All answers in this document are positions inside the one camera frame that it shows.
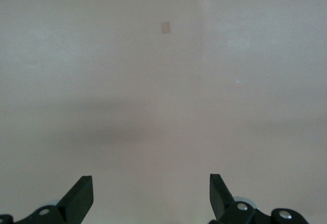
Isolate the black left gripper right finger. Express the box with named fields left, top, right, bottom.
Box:
left=208, top=173, right=311, bottom=224

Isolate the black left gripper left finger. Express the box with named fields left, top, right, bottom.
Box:
left=0, top=175, right=94, bottom=224

